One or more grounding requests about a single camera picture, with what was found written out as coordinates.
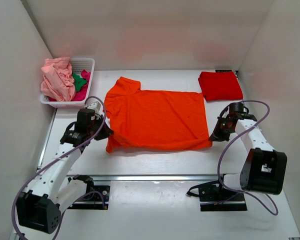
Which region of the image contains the orange t shirt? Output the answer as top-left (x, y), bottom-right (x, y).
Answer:
top-left (104, 77), bottom-right (213, 153)

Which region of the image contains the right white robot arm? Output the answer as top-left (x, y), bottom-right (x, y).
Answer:
top-left (209, 101), bottom-right (288, 200)

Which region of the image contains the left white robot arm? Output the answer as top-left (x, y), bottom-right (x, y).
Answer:
top-left (12, 108), bottom-right (114, 234)

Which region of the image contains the folded red t shirt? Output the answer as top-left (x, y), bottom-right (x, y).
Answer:
top-left (198, 71), bottom-right (244, 102)

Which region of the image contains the magenta t shirt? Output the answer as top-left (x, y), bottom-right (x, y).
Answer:
top-left (72, 69), bottom-right (91, 102)

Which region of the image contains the green t shirt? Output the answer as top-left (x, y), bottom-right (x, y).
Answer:
top-left (72, 73), bottom-right (88, 93)

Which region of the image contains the pink t shirt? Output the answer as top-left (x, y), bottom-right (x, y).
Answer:
top-left (40, 57), bottom-right (76, 102)

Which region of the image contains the white plastic basket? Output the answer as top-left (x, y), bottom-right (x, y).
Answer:
top-left (40, 57), bottom-right (95, 108)

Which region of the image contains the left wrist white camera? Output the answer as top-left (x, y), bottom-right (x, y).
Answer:
top-left (85, 101), bottom-right (102, 119)

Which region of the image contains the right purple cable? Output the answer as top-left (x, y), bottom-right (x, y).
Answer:
top-left (200, 100), bottom-right (279, 216)

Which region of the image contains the black bracket at wall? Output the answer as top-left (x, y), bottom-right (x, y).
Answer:
top-left (215, 69), bottom-right (232, 73)

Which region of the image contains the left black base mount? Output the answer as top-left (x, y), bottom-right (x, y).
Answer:
top-left (66, 175), bottom-right (111, 210)

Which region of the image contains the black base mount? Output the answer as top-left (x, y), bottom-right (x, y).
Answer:
top-left (186, 175), bottom-right (248, 212)
top-left (66, 175), bottom-right (111, 210)

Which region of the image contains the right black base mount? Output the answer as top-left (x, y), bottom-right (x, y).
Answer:
top-left (186, 175), bottom-right (248, 212)

